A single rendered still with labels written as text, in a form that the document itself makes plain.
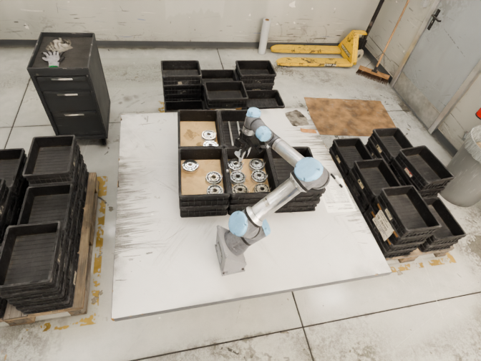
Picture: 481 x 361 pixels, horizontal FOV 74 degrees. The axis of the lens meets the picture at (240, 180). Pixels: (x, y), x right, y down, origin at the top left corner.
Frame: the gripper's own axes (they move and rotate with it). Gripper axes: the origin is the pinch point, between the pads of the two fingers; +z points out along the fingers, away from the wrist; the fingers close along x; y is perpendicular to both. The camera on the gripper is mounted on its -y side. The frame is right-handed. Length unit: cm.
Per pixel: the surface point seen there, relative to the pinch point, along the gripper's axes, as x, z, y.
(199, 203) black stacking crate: 33.1, 18.7, 4.0
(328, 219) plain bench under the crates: -23, 25, -61
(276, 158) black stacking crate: -32.9, 14.1, -8.9
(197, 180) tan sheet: 19.3, 19.9, 17.6
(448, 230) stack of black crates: -124, 55, -146
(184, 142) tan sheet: 0, 20, 48
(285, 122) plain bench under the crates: -87, 23, 14
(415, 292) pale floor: -72, 87, -150
